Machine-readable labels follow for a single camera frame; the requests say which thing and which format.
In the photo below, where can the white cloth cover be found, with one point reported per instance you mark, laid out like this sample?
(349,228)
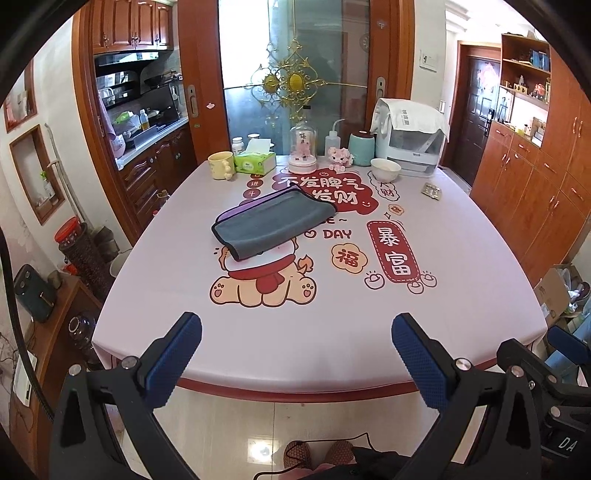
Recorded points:
(415,115)

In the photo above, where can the red lidded jar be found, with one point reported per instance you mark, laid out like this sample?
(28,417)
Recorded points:
(70,231)

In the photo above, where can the pink printed tablecloth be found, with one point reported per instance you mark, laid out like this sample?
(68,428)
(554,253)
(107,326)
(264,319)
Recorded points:
(323,286)

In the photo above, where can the clear glass jar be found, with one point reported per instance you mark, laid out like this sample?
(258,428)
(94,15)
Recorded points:
(81,327)

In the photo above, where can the dark wicker basket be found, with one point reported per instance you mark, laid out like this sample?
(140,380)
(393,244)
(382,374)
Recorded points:
(87,265)

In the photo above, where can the white countertop appliance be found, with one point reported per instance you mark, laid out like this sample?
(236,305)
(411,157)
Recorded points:
(408,154)

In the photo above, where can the wooden storage cabinet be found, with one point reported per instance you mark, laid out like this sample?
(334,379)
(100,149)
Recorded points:
(540,175)

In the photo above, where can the silver blister pack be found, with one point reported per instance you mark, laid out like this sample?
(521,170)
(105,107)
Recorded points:
(431,190)

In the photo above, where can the yellow mug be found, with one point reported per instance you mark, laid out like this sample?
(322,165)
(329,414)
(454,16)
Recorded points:
(220,165)

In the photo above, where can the black kitchen appliance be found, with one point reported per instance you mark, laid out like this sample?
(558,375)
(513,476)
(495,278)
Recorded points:
(157,105)

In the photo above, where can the wooden side cabinet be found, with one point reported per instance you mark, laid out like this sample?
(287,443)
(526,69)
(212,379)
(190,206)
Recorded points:
(51,350)

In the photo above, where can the white bowl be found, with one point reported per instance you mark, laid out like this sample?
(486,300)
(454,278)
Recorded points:
(385,169)

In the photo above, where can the gold door ornament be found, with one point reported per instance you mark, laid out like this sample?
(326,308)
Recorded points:
(292,82)

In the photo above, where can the glass sliding door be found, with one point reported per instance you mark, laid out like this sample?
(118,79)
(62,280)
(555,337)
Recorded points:
(295,69)

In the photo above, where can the white wall switch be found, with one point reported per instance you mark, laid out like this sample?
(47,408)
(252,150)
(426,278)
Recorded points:
(429,61)

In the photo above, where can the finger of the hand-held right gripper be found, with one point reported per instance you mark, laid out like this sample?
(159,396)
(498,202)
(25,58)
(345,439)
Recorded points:
(567,342)

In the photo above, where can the cardboard box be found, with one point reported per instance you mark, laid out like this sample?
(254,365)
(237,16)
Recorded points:
(556,290)

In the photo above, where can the dark wooden entrance door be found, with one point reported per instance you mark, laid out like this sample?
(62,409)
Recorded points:
(479,115)

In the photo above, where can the white medicine bottle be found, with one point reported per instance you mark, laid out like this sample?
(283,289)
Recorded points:
(237,146)

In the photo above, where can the teal round container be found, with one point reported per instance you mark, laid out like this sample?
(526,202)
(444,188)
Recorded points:
(361,148)

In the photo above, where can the green tissue box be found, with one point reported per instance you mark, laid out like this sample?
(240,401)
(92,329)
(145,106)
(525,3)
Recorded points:
(254,162)

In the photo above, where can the person's slippered feet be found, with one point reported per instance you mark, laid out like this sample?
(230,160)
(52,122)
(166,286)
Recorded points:
(318,454)

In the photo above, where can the dark green appliance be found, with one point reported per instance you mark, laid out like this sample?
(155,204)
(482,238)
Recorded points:
(34,291)

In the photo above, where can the white router box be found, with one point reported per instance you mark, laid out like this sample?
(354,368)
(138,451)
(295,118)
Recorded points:
(24,378)

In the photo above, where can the wooden kitchen wall cabinet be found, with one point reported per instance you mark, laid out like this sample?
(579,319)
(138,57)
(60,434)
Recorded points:
(131,23)

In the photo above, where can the glass dome ornament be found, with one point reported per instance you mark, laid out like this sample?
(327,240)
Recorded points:
(303,147)

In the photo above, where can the pink plush toy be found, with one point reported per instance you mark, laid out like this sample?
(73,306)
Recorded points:
(340,157)

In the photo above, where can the wooden dining table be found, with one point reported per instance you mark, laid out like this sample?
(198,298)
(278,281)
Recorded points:
(286,391)

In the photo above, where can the wooden kitchen base cabinet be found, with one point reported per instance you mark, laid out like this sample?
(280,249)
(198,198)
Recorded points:
(157,170)

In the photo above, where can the white squeeze bottle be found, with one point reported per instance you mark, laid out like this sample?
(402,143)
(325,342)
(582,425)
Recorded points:
(333,138)

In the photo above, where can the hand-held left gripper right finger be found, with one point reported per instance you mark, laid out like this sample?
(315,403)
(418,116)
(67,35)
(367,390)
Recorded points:
(418,362)

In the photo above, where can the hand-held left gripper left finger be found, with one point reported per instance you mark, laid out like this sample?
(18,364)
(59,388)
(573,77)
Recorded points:
(175,355)

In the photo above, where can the wooden framed wall niche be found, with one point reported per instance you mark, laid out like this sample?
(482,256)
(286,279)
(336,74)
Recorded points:
(21,98)
(34,177)

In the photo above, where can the grey towel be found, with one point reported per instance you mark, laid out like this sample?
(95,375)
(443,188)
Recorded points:
(272,221)

